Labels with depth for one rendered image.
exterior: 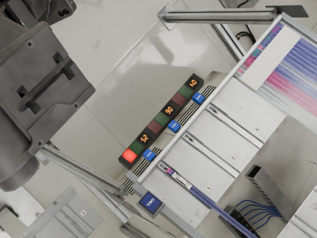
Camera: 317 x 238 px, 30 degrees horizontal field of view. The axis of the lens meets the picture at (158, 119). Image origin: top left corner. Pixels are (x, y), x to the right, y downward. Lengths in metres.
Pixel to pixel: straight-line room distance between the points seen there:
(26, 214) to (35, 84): 1.81
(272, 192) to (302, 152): 0.21
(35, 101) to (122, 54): 1.86
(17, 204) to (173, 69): 0.83
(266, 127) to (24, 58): 1.25
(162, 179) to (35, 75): 1.15
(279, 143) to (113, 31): 0.78
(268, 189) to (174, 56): 0.77
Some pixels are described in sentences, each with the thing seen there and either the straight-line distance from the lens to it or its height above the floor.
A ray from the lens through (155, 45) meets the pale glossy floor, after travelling 2.42.
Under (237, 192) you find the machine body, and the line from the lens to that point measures 1.96.
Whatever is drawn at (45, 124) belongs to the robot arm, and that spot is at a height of 1.62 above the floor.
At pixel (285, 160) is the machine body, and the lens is 2.06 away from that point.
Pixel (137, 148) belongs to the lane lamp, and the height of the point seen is 0.66.
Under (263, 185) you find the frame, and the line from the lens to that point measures 1.96.
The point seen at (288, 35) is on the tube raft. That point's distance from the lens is 1.81.
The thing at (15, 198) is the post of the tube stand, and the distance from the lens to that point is 2.27.
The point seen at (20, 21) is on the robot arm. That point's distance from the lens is 0.87.
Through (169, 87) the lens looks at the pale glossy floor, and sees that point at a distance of 2.47.
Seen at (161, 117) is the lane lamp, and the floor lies 0.66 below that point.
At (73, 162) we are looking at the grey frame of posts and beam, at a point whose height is 0.31.
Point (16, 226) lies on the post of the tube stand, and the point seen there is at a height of 0.20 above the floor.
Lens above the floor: 2.09
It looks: 58 degrees down
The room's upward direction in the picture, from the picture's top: 106 degrees clockwise
